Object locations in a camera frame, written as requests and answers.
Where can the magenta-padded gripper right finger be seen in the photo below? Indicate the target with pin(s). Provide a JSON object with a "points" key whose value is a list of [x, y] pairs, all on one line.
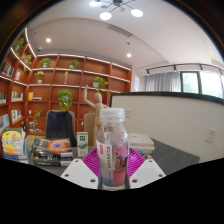
{"points": [[148, 173]]}

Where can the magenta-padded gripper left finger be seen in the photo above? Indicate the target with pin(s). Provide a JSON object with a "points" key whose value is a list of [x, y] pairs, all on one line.
{"points": [[78, 173]]}

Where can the clear plastic drink bottle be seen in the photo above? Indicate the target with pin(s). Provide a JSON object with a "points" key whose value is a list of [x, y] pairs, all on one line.
{"points": [[112, 150]]}

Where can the green and white carton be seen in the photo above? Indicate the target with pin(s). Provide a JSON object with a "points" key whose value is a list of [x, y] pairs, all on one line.
{"points": [[82, 143]]}

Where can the stack of white books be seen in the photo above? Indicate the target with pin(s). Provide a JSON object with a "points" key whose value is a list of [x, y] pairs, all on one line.
{"points": [[141, 141]]}

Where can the stack of dark books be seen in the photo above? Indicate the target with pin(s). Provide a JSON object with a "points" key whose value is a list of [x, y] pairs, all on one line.
{"points": [[51, 151]]}

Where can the dark blue chair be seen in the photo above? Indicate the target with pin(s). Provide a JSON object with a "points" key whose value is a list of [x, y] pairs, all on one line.
{"points": [[60, 125]]}

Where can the stack of colourful books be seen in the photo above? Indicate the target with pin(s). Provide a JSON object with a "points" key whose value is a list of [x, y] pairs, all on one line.
{"points": [[13, 143]]}

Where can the wooden artist mannequin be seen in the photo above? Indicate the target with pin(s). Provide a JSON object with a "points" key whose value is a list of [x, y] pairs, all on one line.
{"points": [[97, 103]]}

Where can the grey curtain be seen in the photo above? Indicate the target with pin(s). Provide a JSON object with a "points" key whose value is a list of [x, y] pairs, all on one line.
{"points": [[163, 81]]}

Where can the orange wooden shelf unit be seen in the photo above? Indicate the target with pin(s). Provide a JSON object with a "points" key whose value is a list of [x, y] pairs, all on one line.
{"points": [[50, 80]]}

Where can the window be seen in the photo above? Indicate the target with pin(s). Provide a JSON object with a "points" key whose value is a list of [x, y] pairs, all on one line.
{"points": [[203, 83]]}

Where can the branched ceiling lamp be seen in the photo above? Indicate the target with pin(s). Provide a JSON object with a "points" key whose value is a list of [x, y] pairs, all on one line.
{"points": [[115, 6]]}

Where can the white wall socket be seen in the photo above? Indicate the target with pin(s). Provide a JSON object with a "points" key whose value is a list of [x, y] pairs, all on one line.
{"points": [[210, 135]]}

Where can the black ceiling track rail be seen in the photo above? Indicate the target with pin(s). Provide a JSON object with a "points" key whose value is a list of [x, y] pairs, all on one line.
{"points": [[180, 66]]}

